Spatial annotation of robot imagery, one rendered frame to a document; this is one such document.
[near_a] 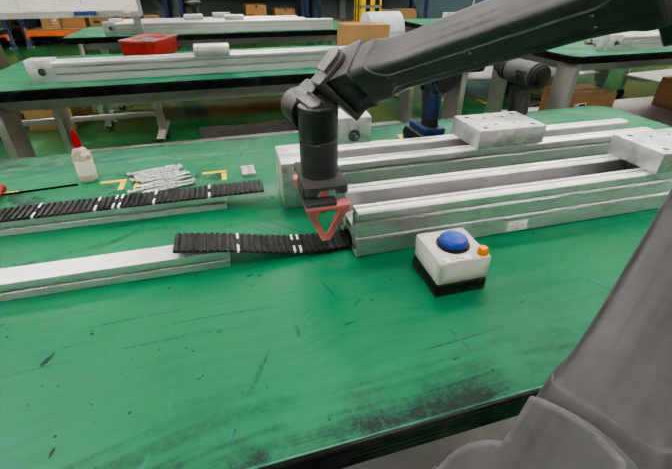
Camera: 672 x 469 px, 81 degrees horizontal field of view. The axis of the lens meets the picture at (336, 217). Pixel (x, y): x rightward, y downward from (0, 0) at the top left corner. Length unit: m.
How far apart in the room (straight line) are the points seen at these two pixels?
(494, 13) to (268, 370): 0.44
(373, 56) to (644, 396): 0.42
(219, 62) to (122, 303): 1.61
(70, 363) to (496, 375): 0.50
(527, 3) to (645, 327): 0.29
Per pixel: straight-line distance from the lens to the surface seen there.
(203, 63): 2.10
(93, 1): 3.42
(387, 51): 0.51
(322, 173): 0.58
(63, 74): 2.19
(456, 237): 0.59
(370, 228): 0.62
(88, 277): 0.68
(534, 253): 0.73
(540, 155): 1.00
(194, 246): 0.64
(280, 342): 0.52
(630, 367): 0.23
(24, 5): 3.54
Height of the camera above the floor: 1.17
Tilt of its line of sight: 31 degrees down
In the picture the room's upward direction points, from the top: straight up
